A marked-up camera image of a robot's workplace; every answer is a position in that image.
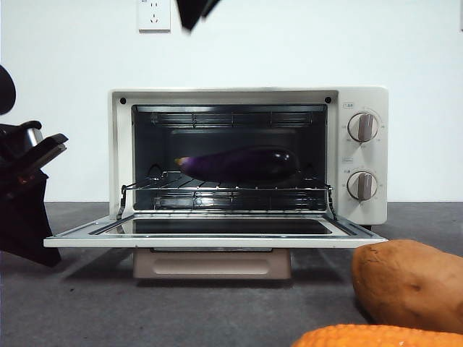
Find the purple eggplant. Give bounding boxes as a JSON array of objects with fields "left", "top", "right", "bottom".
[{"left": 176, "top": 145, "right": 301, "bottom": 181}]

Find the beige oven door handle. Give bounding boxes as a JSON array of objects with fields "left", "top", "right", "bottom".
[{"left": 132, "top": 248, "right": 292, "bottom": 280}]

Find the glass oven door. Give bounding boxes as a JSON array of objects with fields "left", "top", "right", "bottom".
[{"left": 43, "top": 210, "right": 388, "bottom": 250}]

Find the cream Toshiba toaster oven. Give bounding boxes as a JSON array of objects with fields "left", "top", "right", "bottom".
[{"left": 107, "top": 85, "right": 389, "bottom": 228}]

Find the cream temperature knob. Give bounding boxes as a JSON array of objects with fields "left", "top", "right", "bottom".
[{"left": 347, "top": 111, "right": 380, "bottom": 142}]

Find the cream timer knob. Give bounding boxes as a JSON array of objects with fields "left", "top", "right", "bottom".
[{"left": 346, "top": 171, "right": 378, "bottom": 202}]

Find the brown sweet potato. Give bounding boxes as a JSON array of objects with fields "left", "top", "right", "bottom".
[{"left": 351, "top": 239, "right": 463, "bottom": 333}]

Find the orange corn cob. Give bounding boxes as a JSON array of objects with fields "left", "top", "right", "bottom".
[{"left": 291, "top": 324, "right": 463, "bottom": 347}]

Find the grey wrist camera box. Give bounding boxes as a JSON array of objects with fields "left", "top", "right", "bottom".
[{"left": 20, "top": 121, "right": 43, "bottom": 147}]

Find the white wall socket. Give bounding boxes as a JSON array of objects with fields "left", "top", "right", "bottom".
[{"left": 137, "top": 0, "right": 171, "bottom": 33}]

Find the wire oven rack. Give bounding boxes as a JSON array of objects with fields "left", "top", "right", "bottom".
[{"left": 121, "top": 171, "right": 332, "bottom": 192}]

